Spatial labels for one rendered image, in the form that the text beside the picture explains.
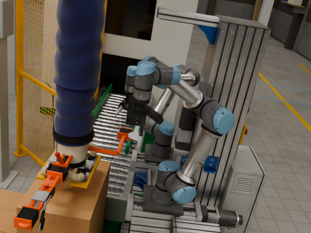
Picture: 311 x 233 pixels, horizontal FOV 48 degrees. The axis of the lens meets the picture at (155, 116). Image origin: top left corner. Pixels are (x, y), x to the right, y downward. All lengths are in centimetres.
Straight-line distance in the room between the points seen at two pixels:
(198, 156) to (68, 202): 79
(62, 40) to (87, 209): 92
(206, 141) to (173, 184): 28
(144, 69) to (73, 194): 102
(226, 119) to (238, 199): 67
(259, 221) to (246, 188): 173
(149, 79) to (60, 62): 56
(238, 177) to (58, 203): 103
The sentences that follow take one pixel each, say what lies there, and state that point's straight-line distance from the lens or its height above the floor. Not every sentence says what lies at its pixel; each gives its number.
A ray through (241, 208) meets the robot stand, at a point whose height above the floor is 97.
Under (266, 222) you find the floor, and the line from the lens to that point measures 389.
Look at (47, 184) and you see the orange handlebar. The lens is 177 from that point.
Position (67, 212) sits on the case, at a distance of 201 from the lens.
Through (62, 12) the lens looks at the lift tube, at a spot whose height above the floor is 196.
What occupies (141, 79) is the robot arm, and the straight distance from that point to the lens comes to 139.
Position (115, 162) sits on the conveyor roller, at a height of 54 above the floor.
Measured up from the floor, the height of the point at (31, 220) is 121.
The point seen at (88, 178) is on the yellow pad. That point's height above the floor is 107.
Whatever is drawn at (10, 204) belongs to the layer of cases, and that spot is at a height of 54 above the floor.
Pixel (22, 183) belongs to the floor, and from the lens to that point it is 382.
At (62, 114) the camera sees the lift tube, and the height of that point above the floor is 144.
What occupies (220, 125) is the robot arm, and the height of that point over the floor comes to 160.
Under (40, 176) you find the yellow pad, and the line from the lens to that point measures 204.
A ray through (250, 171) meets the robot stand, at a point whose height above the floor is 123.
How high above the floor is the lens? 225
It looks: 24 degrees down
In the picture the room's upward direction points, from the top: 10 degrees clockwise
